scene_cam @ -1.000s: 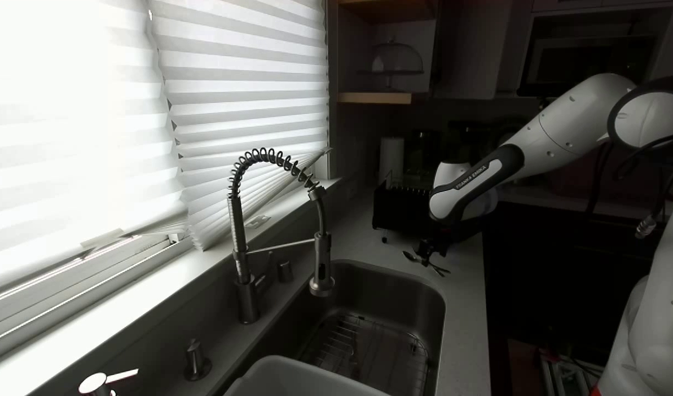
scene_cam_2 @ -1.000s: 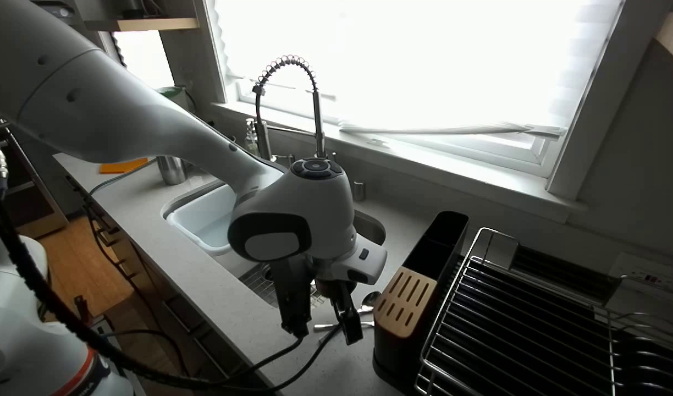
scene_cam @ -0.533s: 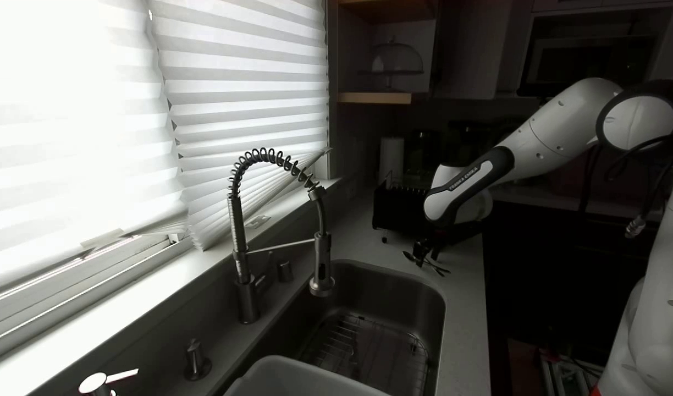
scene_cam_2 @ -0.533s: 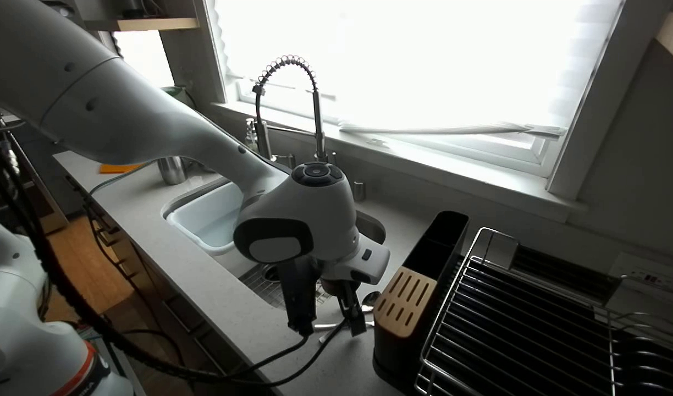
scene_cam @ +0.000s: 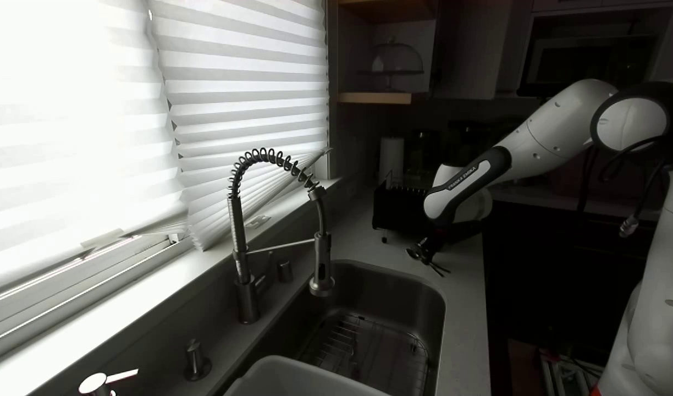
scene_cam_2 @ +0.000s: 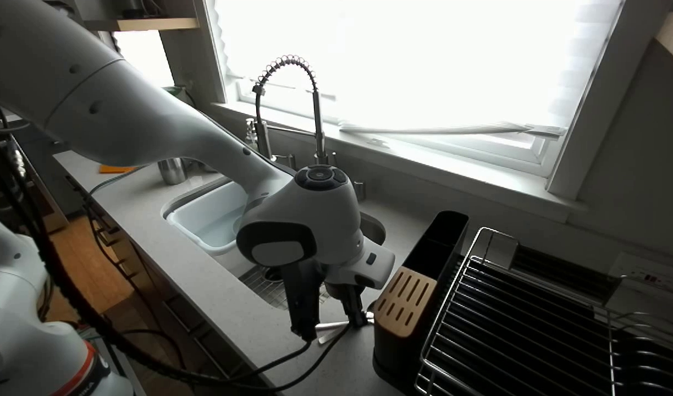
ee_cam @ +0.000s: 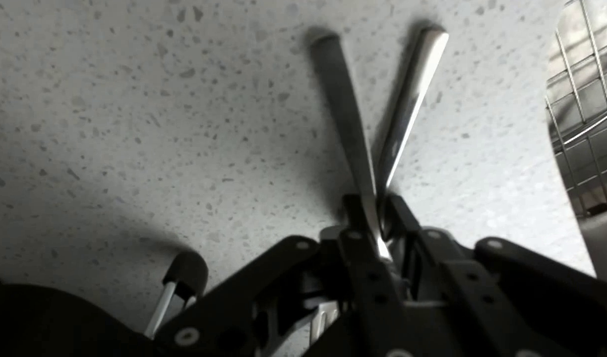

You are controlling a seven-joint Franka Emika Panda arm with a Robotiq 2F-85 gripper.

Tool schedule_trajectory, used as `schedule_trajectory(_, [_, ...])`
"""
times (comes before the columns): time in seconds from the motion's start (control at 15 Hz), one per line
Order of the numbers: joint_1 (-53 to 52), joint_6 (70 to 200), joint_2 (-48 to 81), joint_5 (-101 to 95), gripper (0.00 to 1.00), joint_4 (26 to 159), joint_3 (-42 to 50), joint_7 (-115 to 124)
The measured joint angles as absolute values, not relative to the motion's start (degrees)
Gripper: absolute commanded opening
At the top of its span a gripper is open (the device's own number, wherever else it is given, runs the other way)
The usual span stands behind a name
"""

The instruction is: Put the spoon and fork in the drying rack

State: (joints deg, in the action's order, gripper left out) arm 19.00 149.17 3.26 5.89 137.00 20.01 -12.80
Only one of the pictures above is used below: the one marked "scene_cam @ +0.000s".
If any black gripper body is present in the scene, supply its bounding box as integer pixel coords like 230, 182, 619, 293
414, 218, 466, 256

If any black dish drying rack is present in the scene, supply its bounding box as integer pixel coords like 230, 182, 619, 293
370, 177, 438, 240

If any stainless steel sink basin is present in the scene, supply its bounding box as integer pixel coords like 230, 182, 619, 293
277, 256, 447, 396

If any dark lower cabinet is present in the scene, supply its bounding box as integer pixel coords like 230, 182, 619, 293
487, 196, 630, 361

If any small dark counter knob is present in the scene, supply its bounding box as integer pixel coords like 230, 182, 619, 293
274, 260, 297, 286

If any wooden shelf board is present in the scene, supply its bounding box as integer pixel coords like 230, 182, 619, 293
334, 87, 416, 107

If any striped coloured cloth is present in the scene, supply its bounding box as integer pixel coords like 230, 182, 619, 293
535, 346, 604, 396

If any white plastic wash tub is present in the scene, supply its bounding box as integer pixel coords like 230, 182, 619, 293
224, 354, 388, 396

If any glass cake dome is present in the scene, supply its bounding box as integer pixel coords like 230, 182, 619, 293
366, 39, 429, 76

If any chrome spring neck faucet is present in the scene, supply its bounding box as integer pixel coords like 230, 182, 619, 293
227, 145, 336, 326

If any dark built-in microwave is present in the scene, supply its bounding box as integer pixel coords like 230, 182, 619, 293
516, 6, 673, 96

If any white pleated window blind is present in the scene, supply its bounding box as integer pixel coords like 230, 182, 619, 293
0, 0, 190, 295
145, 0, 332, 253

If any metal soap dispenser pump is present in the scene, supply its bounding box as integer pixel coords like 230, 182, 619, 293
182, 337, 213, 382

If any wire sink bottom grid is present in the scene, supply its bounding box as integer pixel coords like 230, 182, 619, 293
299, 305, 431, 396

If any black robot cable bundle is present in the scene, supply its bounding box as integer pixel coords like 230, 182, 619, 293
575, 86, 673, 240

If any white chrome tap handle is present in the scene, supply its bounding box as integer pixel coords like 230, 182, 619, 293
76, 364, 142, 396

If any white window frame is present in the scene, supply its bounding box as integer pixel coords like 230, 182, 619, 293
0, 171, 345, 369

